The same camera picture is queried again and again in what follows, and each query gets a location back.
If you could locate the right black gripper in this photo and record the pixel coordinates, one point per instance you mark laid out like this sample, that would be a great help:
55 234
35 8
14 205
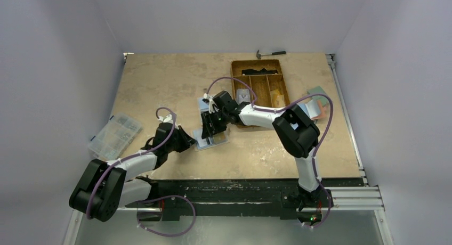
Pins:
210 123

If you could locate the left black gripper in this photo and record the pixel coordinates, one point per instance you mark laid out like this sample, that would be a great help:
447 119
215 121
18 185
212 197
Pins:
181 140

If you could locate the beige snap card holder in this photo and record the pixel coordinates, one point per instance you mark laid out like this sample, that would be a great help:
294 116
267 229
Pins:
206 143

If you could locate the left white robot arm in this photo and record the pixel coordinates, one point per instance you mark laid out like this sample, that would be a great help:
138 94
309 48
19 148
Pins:
107 185

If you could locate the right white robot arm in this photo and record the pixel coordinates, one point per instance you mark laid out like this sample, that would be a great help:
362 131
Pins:
296 131

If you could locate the open beige card holder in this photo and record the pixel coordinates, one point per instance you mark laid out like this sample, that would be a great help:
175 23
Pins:
201 113

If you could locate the silver cards in tray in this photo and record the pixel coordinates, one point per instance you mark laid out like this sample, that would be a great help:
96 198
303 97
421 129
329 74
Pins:
243 95

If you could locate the gold cards in tray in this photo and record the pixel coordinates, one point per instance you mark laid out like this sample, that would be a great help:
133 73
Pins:
278 99

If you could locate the open blue pink card holder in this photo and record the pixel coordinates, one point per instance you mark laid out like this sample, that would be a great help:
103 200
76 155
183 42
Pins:
315 110

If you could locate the green card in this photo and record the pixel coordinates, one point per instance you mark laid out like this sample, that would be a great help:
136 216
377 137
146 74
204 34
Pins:
317 93

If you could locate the black object in tray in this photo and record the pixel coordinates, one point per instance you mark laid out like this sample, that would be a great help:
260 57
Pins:
263 71

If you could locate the woven wicker tray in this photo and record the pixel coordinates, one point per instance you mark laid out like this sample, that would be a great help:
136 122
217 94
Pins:
260 84

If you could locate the clear plastic screw box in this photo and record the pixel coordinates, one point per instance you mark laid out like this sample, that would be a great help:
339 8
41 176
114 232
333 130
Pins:
114 137

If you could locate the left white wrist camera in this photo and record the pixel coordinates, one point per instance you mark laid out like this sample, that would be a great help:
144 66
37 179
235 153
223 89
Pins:
170 118

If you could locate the black front rail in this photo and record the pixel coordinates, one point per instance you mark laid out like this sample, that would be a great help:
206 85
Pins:
276 197

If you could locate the hammer with black handle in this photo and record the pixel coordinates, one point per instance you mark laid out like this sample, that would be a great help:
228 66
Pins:
259 55

